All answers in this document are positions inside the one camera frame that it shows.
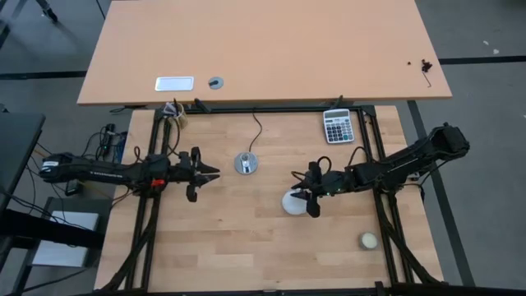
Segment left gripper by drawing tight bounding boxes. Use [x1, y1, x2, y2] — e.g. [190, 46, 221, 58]
[166, 146, 221, 203]

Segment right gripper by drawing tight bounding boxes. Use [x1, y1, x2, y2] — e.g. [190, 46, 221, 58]
[291, 160, 357, 220]

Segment white lightbulb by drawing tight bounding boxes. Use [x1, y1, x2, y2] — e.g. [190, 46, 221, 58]
[281, 187, 310, 216]

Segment grey desk calculator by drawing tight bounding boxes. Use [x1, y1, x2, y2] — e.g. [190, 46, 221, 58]
[322, 108, 356, 145]

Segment small cream round lid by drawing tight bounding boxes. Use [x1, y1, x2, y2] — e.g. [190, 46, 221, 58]
[358, 231, 380, 252]

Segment black power brick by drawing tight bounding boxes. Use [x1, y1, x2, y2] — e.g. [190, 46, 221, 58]
[64, 178, 82, 197]

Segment light wood desk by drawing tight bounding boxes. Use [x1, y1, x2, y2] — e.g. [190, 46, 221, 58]
[76, 0, 453, 107]

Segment black desk leg bar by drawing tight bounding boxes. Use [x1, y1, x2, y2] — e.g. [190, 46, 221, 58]
[0, 208, 106, 250]

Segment black side desk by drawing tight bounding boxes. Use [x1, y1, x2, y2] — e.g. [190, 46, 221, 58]
[0, 111, 47, 213]

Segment black stand leg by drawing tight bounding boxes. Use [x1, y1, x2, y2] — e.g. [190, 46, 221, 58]
[35, 0, 58, 22]

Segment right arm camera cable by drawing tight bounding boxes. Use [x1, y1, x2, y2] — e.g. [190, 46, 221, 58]
[315, 146, 368, 176]

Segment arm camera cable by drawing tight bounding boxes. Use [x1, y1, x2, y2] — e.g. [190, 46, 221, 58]
[166, 117, 182, 158]
[315, 146, 368, 176]

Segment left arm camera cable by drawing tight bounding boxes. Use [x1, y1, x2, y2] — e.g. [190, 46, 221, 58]
[166, 117, 182, 158]

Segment gold wire pen cup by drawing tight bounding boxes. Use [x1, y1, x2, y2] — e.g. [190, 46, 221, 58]
[163, 101, 189, 129]

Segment black aluminium frame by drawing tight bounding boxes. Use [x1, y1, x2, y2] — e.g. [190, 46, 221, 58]
[94, 104, 526, 296]

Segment black cable bundle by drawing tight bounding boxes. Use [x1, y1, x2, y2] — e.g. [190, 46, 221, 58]
[80, 122, 129, 165]

